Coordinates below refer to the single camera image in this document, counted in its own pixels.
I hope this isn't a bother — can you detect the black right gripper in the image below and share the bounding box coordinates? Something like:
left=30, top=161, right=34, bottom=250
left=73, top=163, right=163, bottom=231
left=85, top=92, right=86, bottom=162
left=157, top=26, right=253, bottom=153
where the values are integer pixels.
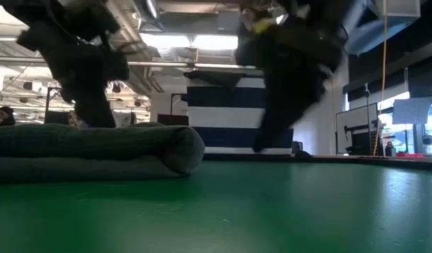
left=235, top=19, right=347, bottom=155

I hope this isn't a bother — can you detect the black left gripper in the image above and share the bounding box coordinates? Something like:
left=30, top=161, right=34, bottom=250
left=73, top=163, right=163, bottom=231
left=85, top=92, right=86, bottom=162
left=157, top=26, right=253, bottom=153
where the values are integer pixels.
left=17, top=27, right=131, bottom=129

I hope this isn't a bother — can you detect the dark green garment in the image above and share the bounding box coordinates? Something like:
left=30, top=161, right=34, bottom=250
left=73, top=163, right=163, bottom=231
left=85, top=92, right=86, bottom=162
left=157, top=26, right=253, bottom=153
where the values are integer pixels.
left=0, top=122, right=206, bottom=176

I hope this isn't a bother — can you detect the navy white striped laundry bin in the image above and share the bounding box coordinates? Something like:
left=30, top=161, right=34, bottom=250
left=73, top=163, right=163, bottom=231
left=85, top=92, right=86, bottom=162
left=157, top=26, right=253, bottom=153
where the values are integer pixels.
left=185, top=72, right=296, bottom=155

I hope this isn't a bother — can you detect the white board on stand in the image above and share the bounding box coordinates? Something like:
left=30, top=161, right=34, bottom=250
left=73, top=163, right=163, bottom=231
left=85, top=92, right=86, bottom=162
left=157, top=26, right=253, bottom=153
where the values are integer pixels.
left=334, top=103, right=380, bottom=155

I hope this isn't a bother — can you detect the black standing panel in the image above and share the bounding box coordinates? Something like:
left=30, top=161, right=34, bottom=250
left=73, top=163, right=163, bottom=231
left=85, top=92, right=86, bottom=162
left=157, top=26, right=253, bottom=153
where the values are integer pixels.
left=156, top=114, right=189, bottom=127

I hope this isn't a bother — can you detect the long ceiling light bar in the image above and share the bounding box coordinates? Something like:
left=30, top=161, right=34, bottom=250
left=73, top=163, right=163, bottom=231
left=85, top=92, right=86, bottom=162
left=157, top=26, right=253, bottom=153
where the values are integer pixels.
left=0, top=56, right=258, bottom=71

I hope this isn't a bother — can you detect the person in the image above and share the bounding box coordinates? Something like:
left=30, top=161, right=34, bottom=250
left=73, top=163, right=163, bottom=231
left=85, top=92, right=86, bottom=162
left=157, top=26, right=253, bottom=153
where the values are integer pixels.
left=0, top=106, right=17, bottom=127

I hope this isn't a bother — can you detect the black aluminium table frame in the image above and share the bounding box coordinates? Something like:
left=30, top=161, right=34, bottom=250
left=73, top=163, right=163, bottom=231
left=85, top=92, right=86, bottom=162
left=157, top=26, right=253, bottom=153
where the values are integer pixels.
left=201, top=153, right=432, bottom=173

